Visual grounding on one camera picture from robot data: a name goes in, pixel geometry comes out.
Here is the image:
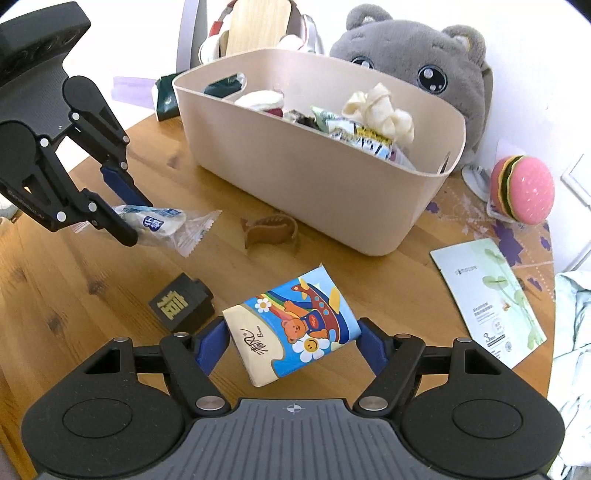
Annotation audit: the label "cartoon bear tissue pack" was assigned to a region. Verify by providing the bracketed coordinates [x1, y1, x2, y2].
[222, 265, 361, 387]

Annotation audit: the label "clear white snack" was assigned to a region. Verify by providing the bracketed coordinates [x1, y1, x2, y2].
[73, 203, 223, 258]

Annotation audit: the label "white kitty plush toy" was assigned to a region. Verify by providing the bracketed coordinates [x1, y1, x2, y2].
[235, 90, 284, 118]

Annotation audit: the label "white green snack bag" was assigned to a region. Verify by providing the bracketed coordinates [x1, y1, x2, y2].
[329, 122, 416, 171]

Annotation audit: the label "brown plush keychain with tag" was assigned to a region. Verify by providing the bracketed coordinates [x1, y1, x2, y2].
[283, 110, 322, 131]

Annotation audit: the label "cream cloth scrunchie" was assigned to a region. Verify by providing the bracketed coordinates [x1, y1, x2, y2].
[342, 83, 415, 146]

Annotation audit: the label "small black box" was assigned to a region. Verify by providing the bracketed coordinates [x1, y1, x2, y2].
[148, 273, 215, 333]

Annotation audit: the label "dark green tissue pack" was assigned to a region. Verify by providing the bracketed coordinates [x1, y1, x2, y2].
[153, 71, 250, 123]

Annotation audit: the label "green leaf face mask sachet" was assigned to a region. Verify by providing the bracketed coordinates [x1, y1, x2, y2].
[431, 239, 547, 368]

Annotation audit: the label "purple flower table mat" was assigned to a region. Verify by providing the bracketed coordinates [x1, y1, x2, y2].
[422, 174, 554, 298]

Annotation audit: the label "brown hair claw clip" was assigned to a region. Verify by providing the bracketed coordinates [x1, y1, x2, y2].
[240, 213, 298, 253]

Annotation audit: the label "light blue striped cloth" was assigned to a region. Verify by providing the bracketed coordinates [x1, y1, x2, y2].
[548, 270, 590, 479]

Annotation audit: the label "wooden headphone stand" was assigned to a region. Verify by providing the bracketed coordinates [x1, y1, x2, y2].
[213, 0, 294, 57]

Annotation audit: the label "beige plastic storage bin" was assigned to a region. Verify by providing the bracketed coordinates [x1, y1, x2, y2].
[173, 49, 466, 256]

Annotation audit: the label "pink burger toy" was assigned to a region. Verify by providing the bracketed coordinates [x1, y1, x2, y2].
[489, 155, 555, 225]

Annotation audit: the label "red white headphones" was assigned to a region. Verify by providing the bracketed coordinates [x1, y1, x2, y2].
[197, 1, 324, 64]

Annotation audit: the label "green panda snack bag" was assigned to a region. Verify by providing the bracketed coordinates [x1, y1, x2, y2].
[311, 106, 363, 134]

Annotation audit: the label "grey plush cat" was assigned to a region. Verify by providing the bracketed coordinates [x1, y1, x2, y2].
[329, 4, 493, 167]

